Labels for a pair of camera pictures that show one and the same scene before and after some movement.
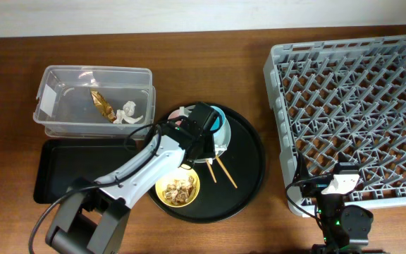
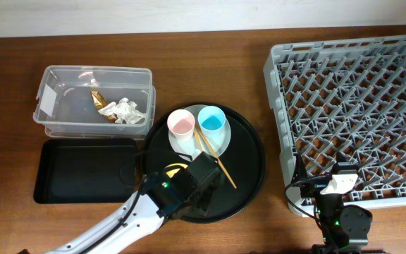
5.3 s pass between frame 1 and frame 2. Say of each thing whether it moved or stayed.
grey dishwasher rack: stayed
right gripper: stayed
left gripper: moved
